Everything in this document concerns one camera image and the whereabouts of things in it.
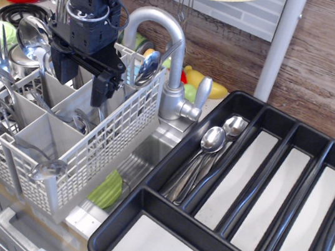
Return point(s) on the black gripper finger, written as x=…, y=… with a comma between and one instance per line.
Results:
x=65, y=67
x=103, y=88

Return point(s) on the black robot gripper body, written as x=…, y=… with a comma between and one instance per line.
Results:
x=91, y=38

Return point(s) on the small steel spoon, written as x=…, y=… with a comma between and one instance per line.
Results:
x=81, y=121

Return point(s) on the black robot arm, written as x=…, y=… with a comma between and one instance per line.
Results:
x=94, y=6

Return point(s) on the large steel serving spoon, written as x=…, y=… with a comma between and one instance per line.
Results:
x=33, y=38

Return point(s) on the grey plastic cutlery basket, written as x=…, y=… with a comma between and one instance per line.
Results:
x=89, y=158

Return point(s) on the steel spoon at basket front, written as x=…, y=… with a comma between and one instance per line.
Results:
x=44, y=170

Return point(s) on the steel spoon in tray front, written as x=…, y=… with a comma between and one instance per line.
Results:
x=212, y=141

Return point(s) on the steel spoon in tray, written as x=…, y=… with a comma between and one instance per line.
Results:
x=233, y=127
x=212, y=141

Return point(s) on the steel spoon in tray back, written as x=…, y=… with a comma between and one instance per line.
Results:
x=233, y=127

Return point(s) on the black cutlery tray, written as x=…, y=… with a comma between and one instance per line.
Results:
x=273, y=190

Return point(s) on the steel pot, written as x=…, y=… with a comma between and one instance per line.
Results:
x=21, y=65

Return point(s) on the green toy cabbage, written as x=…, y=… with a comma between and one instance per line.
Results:
x=10, y=33

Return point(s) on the steel fork upright left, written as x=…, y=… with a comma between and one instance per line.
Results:
x=5, y=71

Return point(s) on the silver kitchen faucet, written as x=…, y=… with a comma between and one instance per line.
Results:
x=173, y=104

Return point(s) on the black stove burner coil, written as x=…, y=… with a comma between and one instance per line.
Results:
x=13, y=13

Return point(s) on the steel sink basin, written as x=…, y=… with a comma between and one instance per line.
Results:
x=87, y=217

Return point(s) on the yellow toy banana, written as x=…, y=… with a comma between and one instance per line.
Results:
x=195, y=77

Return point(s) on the green toy vegetable in sink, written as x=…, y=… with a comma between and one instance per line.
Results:
x=106, y=193

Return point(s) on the grey metal pole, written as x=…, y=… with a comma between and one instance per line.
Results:
x=292, y=13

